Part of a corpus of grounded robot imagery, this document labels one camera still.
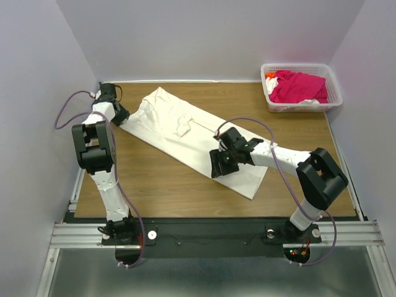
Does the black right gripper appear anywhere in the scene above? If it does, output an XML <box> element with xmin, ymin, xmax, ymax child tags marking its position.
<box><xmin>210</xmin><ymin>146</ymin><xmax>240</xmax><ymax>177</ymax></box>

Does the white t shirt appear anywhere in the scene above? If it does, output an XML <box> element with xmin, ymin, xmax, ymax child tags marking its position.
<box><xmin>119</xmin><ymin>87</ymin><xmax>269</xmax><ymax>200</ymax></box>

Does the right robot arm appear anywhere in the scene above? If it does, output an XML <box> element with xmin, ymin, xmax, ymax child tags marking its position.
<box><xmin>209</xmin><ymin>127</ymin><xmax>348</xmax><ymax>241</ymax></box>

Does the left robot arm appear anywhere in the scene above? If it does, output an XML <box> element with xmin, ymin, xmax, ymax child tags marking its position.
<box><xmin>71</xmin><ymin>82</ymin><xmax>138</xmax><ymax>245</ymax></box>

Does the white garment in basket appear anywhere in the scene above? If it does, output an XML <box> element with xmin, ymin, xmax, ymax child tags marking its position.
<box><xmin>265</xmin><ymin>77</ymin><xmax>278</xmax><ymax>95</ymax></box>

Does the white plastic laundry basket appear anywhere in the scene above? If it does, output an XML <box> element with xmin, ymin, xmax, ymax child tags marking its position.
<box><xmin>260</xmin><ymin>63</ymin><xmax>343</xmax><ymax>113</ymax></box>

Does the orange garment in basket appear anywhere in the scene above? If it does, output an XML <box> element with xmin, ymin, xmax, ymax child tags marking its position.
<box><xmin>265</xmin><ymin>72</ymin><xmax>275</xmax><ymax>79</ymax></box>

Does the magenta t shirt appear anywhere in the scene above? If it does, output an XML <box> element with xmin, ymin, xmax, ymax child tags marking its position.
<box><xmin>269</xmin><ymin>70</ymin><xmax>328</xmax><ymax>104</ymax></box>

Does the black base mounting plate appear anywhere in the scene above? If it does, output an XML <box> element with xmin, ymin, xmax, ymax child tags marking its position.
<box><xmin>98</xmin><ymin>217</ymin><xmax>322</xmax><ymax>259</ymax></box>

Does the aluminium left table rail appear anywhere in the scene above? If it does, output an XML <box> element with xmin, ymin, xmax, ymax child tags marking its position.
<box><xmin>61</xmin><ymin>82</ymin><xmax>108</xmax><ymax>223</ymax></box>

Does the aluminium table rail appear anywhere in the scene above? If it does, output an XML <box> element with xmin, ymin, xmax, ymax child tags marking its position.
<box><xmin>61</xmin><ymin>82</ymin><xmax>108</xmax><ymax>223</ymax></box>
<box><xmin>324</xmin><ymin>113</ymin><xmax>368</xmax><ymax>222</ymax></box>

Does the aluminium right table rail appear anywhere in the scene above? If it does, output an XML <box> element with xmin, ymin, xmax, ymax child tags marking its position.
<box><xmin>324</xmin><ymin>113</ymin><xmax>368</xmax><ymax>222</ymax></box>

